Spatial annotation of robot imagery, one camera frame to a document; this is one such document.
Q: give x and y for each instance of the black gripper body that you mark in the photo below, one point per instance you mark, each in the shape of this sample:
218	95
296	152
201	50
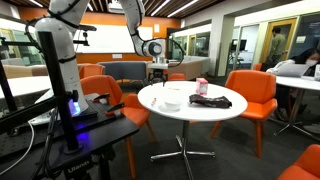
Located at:
158	74

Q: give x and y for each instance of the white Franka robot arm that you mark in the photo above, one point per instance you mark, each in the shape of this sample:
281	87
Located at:
65	66

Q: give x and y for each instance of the white bowl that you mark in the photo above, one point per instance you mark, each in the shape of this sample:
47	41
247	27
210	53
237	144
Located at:
173	104

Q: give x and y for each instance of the orange armchair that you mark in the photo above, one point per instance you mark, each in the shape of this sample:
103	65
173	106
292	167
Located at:
253	91
90	70
303	165
103	88
177	77

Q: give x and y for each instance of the grey blue sofa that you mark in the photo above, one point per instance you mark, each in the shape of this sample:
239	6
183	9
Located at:
123	70

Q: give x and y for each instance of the pink snack box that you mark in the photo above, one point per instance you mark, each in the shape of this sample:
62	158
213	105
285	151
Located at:
202	86

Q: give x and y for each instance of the black snack bag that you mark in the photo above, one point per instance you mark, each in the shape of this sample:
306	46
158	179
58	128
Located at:
210	101

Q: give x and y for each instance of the black perforated mounting board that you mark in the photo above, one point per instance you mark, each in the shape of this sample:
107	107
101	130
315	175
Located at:
100	128

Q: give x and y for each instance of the monitor on stand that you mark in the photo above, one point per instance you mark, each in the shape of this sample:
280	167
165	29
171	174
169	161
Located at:
238	46

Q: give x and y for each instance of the black Ulanzi tripod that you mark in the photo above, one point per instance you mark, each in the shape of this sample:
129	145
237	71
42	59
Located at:
78	166

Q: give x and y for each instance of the person in green shirt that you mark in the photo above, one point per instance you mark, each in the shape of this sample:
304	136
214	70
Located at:
276	46

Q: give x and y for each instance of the grey laptop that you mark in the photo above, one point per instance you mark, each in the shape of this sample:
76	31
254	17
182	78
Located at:
292	70

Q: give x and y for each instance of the yellow framed door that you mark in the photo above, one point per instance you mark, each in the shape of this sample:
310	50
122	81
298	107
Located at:
290	36

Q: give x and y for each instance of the white round side table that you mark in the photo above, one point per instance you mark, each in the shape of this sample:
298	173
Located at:
300	83

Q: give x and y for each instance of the silver laptop with stickers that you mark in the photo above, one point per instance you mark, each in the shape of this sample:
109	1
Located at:
317	72

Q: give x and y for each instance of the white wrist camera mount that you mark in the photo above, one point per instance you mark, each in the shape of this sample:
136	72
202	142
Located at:
158	66

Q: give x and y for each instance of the wall whiteboard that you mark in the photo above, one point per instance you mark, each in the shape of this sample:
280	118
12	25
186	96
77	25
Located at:
106	39

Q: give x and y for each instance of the chrome table pedestal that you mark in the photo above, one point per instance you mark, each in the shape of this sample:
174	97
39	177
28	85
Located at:
184	146

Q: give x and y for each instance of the black stereo camera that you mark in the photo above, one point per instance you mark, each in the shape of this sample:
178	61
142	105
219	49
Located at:
89	28

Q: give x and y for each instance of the black camera stand frame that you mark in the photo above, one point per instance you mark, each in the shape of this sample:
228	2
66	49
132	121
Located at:
58	93

